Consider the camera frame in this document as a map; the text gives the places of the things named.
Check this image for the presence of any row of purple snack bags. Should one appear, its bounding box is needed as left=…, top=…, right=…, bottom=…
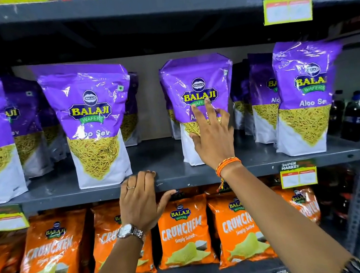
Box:
left=0, top=22, right=358, bottom=205

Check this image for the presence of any row of orange chip packets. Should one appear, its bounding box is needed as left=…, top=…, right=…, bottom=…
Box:
left=0, top=170, right=328, bottom=273

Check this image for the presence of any person's left hand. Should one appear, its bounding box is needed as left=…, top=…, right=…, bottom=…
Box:
left=115, top=167, right=181, bottom=236

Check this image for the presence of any person's right forearm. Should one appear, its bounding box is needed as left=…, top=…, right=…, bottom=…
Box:
left=218, top=148, right=355, bottom=273

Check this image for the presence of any dark drink bottle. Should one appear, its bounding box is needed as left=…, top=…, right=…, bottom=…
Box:
left=322, top=89, right=350, bottom=138
left=335, top=90, right=360, bottom=144

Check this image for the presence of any silver wristwatch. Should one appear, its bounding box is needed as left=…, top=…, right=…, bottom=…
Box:
left=115, top=221, right=147, bottom=246

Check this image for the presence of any purple snack packet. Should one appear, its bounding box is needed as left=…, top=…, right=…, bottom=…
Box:
left=157, top=51, right=246, bottom=169

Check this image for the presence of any grey metal shelf rack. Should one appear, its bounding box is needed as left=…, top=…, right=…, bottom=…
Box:
left=0, top=0, right=360, bottom=273

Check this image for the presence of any orange thread bracelet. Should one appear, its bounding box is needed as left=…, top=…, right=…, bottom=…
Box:
left=213, top=156, right=245, bottom=192

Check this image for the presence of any person's left forearm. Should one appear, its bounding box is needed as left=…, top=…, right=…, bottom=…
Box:
left=65, top=230, right=151, bottom=273

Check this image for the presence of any person's right hand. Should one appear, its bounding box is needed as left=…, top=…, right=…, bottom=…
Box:
left=185, top=94, right=242, bottom=174

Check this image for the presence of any dark bottle red label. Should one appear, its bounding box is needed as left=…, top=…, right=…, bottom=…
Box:
left=329, top=182, right=358, bottom=231

